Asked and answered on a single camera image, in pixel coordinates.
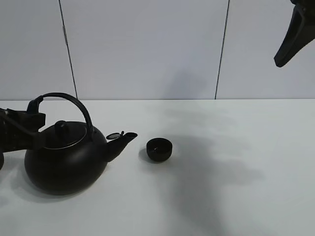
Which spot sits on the small black teacup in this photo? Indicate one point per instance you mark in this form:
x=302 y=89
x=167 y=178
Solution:
x=159 y=149

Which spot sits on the black round teapot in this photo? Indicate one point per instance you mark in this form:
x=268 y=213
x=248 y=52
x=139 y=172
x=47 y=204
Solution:
x=75 y=154

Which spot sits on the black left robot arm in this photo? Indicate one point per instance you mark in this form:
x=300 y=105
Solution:
x=1 y=159

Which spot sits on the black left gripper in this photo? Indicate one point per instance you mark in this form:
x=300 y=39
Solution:
x=19 y=130

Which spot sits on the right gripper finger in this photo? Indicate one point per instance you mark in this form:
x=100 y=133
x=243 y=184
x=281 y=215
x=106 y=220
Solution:
x=301 y=31

